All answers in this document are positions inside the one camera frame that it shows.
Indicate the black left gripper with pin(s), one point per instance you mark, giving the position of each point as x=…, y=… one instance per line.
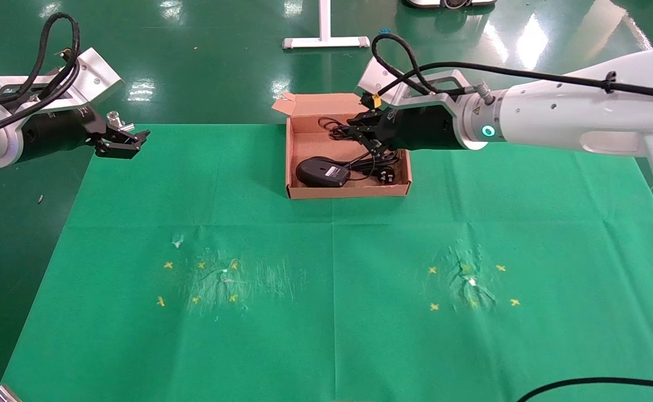
x=58, y=134

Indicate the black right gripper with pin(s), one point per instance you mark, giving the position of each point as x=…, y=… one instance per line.
x=427, y=128

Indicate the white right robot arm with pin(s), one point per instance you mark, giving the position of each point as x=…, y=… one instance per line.
x=555, y=111

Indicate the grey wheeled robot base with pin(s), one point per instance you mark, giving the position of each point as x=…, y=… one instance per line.
x=449, y=3

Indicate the open brown cardboard box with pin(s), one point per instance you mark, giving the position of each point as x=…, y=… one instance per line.
x=298, y=148

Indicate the silver metal cloth clip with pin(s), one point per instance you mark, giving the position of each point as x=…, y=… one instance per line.
x=6, y=394
x=115, y=119

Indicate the white metal stand base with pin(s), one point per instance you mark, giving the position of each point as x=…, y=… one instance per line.
x=325, y=40

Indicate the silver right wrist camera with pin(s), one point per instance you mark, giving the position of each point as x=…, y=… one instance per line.
x=372, y=78

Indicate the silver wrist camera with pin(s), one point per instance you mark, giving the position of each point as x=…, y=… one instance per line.
x=372, y=78
x=89, y=70

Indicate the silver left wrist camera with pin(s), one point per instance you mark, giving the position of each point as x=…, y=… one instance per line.
x=89, y=70

